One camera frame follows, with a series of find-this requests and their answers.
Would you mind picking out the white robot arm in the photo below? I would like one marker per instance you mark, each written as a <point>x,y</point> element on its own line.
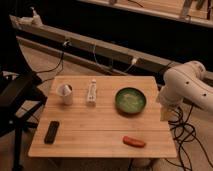
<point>184,81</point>

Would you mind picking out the black chair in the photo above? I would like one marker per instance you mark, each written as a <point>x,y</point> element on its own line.
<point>12,97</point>

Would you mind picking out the red pepper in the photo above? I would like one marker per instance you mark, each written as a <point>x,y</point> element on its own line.
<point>133,142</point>

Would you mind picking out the green ceramic bowl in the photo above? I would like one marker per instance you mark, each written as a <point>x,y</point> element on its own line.
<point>130,100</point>

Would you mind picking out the black remote control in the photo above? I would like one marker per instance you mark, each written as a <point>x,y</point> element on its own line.
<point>51,132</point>

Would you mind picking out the white tube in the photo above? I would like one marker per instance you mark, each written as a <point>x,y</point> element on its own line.
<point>91,94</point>

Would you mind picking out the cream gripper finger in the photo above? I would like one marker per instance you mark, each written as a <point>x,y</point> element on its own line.
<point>166,114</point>

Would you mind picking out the metal rail beam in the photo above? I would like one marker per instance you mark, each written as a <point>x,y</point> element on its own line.
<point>143,44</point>

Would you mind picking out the white cup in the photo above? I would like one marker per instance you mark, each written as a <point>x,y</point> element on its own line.
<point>66,93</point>

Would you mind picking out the white bottle on rail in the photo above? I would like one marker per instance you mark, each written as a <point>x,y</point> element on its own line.
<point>34,20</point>

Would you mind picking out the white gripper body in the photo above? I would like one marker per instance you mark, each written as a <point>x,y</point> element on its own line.
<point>169,98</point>

